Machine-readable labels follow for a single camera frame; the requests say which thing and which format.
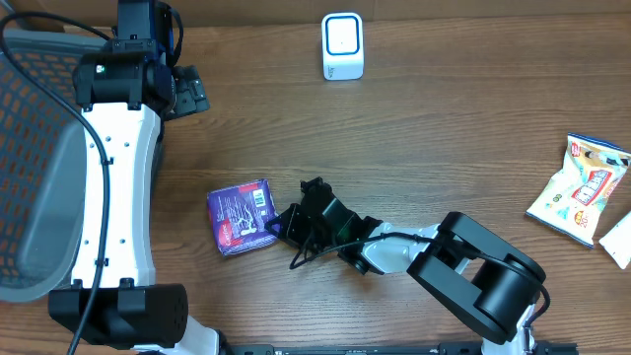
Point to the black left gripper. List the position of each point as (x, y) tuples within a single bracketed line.
[(192, 98)]

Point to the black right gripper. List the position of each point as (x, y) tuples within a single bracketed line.
[(276, 229)]

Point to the yellow snack bag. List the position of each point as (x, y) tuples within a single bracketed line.
[(575, 197)]

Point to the white tube with gold cap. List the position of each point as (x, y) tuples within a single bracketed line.
[(616, 242)]

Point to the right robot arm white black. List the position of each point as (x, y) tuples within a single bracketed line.
[(489, 285)]

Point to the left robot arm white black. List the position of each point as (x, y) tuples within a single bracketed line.
[(126, 92)]

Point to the white barcode scanner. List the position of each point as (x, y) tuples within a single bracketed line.
[(342, 46)]

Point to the grey plastic shopping basket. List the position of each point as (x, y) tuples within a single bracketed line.
[(43, 171)]

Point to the black rail at table edge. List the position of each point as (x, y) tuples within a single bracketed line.
[(449, 348)]

